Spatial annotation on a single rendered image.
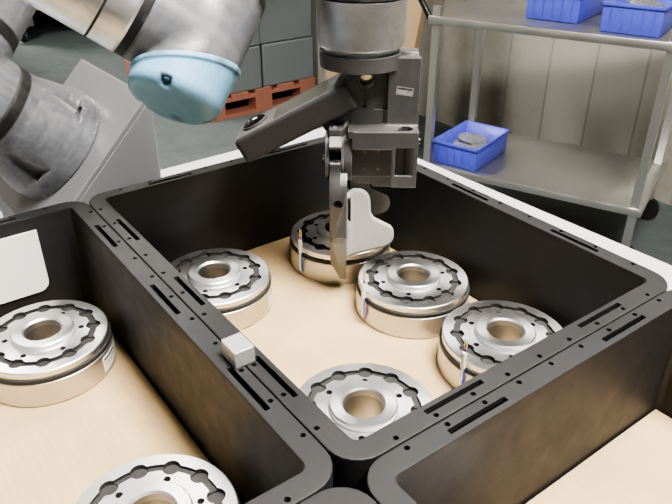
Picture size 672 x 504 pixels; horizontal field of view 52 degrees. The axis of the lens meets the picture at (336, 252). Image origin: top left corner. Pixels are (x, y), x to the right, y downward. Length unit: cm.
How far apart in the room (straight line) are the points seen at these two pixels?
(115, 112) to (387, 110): 40
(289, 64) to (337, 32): 334
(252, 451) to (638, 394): 28
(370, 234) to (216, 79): 21
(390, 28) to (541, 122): 274
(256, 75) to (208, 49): 328
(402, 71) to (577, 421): 31
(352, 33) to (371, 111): 8
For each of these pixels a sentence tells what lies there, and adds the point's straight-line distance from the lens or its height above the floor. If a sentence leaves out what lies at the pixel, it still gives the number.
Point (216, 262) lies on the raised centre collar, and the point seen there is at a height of 87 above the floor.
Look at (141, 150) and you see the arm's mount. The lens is 87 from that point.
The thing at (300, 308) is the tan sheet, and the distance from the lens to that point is 64.
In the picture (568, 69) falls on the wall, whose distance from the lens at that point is 317.
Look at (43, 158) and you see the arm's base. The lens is 88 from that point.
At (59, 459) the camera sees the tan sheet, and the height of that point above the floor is 83.
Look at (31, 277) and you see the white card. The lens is 66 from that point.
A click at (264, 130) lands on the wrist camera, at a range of 61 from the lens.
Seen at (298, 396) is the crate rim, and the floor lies 93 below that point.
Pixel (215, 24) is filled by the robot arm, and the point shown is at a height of 109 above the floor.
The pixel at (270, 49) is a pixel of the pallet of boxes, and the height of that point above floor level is 32.
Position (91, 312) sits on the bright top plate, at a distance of 62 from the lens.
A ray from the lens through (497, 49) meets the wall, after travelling 339.
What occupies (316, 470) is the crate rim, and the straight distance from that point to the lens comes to 36.
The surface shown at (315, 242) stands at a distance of 69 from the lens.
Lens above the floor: 119
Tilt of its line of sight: 30 degrees down
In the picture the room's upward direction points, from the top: straight up
